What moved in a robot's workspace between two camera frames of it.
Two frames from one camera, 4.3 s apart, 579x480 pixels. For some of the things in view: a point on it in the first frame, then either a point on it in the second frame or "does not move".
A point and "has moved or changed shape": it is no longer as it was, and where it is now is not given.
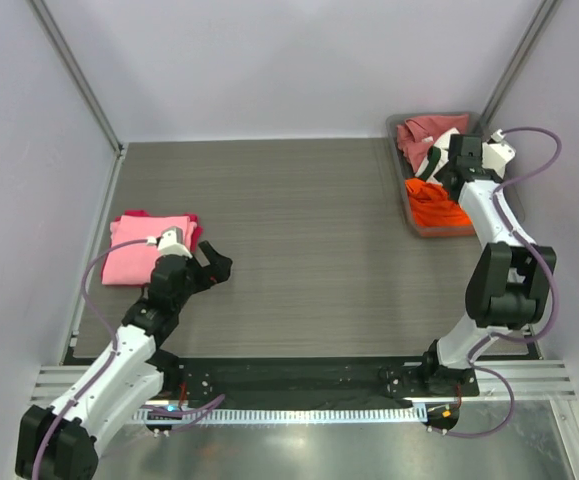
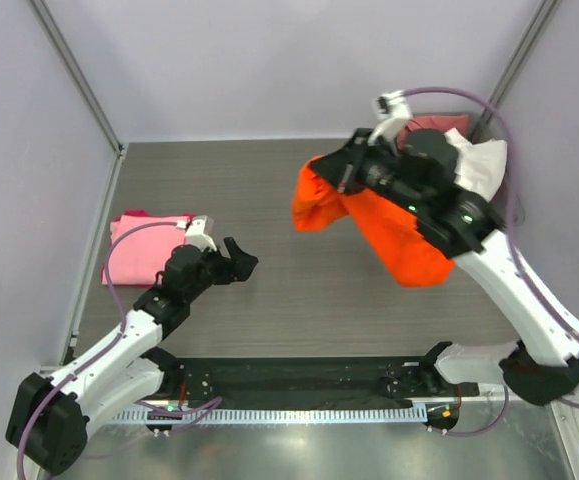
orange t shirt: [435, 212] has moved or changed shape
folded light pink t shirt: [132, 263] does not move
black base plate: [312, 384] does not move
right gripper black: [441, 172] -> [343, 168]
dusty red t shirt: [412, 131] does not move
